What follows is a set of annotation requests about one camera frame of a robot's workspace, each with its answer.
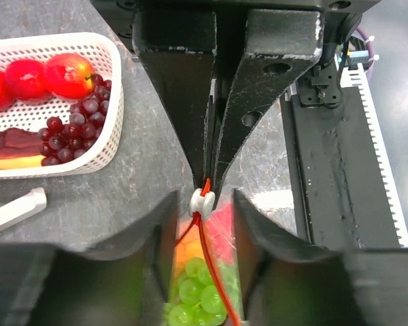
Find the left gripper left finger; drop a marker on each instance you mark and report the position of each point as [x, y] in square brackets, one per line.
[124, 279]

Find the silver clothes rack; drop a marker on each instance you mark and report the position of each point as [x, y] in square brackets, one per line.
[22, 208]

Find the pink dragon fruit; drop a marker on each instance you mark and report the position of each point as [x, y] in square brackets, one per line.
[220, 228]

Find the slotted cable duct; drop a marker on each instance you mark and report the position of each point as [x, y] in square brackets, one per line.
[357, 78]

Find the green grape bunch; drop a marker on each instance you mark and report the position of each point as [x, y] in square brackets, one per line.
[194, 299]

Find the purple grape bunch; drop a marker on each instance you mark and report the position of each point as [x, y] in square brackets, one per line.
[63, 142]

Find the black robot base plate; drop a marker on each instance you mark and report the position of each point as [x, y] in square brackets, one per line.
[339, 195]

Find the white perforated plastic basket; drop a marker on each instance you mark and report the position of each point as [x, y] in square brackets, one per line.
[106, 61]

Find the clear orange zip bag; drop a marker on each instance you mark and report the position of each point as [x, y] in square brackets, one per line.
[202, 205]

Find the brown orange food piece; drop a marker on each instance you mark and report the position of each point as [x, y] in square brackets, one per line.
[19, 149]

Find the red apple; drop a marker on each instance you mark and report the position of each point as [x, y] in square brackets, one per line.
[69, 75]

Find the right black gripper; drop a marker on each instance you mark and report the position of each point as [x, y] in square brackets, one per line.
[177, 42]

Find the orange peach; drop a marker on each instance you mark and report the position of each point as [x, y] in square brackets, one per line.
[189, 248]

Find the red tomato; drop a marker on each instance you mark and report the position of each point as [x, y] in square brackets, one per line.
[25, 81]

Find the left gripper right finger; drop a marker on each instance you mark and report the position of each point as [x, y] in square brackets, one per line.
[285, 280]

